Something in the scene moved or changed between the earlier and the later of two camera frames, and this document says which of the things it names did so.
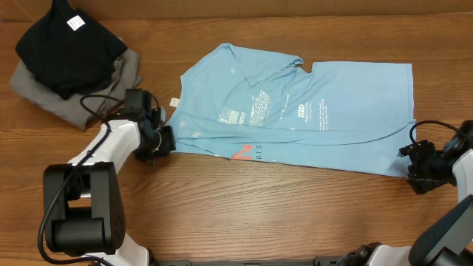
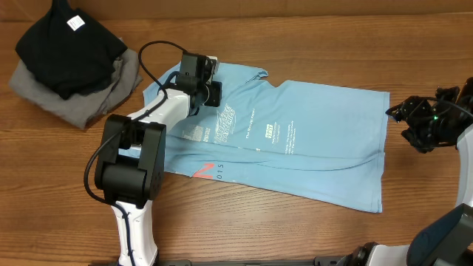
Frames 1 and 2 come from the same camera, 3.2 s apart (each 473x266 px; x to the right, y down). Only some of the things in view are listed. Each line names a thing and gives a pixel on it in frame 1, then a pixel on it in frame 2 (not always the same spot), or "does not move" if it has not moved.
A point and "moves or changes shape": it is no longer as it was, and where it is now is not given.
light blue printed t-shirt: (237, 103) moves or changes shape
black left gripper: (168, 143) to (214, 97)
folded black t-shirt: (69, 49) does not move
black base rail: (187, 261) does not move
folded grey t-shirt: (82, 110) does not move
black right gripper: (421, 184) to (410, 109)
